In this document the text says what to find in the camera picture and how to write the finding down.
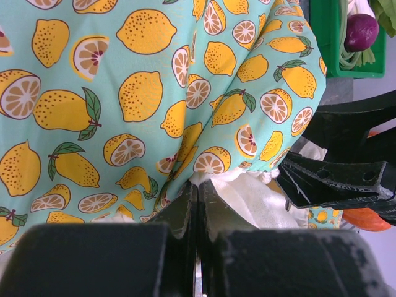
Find orange pumpkin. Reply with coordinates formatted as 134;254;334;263
342;131;396;233

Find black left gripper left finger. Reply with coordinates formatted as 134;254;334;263
1;183;197;296

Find green plastic crate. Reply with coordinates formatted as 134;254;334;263
310;1;386;79

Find lemon print cushion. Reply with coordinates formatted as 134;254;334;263
1;1;326;254

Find green spinach leaves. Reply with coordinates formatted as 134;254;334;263
369;0;396;38

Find purple onion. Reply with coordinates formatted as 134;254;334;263
344;14;379;53

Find green long beans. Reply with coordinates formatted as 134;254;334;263
339;1;377;71

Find small lemon print pillow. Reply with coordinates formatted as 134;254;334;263
308;207;343;230

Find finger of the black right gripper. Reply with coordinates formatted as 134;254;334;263
277;152;395;210
303;91;395;163

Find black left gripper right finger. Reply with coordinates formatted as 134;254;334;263
199;181;390;296

